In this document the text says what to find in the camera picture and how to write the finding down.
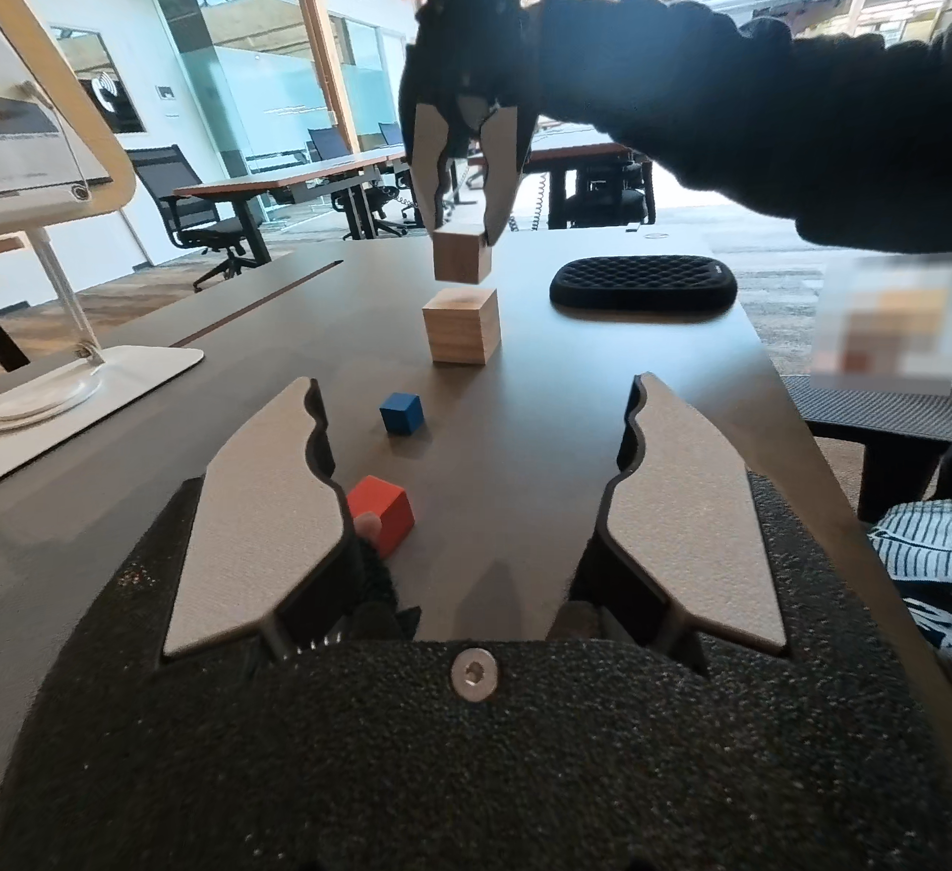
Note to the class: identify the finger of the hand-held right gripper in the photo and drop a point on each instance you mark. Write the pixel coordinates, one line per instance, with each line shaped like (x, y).
(500, 164)
(430, 157)

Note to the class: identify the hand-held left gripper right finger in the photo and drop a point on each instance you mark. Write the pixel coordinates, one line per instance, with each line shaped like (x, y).
(699, 522)

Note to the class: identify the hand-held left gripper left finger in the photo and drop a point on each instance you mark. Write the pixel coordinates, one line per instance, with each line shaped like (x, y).
(253, 529)

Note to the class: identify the medium wooden cube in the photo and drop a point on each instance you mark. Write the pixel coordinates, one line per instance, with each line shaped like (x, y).
(461, 258)

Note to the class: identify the small red cube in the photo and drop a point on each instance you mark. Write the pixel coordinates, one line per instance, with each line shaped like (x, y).
(387, 511)

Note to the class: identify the large wooden cube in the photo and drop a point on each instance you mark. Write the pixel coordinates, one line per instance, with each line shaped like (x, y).
(461, 331)

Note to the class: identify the tiny blue cube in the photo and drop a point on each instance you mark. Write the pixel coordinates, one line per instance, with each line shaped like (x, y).
(402, 414)

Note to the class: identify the person's right forearm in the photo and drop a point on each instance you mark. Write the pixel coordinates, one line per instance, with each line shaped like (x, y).
(744, 112)

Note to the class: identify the wooden office table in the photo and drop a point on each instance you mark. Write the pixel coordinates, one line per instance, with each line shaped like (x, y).
(298, 175)
(588, 150)

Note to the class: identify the black wrist rest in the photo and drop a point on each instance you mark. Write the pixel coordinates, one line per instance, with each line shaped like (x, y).
(643, 286)

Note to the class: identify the black office chair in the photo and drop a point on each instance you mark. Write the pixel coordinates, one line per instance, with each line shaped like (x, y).
(186, 209)
(878, 432)

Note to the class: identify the white document stand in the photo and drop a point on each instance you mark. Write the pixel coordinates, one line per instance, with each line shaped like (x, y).
(89, 403)

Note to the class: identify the person's printed shirt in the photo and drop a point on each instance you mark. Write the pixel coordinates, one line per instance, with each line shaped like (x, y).
(915, 574)

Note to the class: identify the white instruction sheet stand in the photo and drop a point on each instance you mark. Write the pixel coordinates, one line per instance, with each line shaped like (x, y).
(112, 164)

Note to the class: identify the printed instruction sheet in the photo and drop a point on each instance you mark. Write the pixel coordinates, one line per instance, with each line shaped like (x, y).
(30, 142)

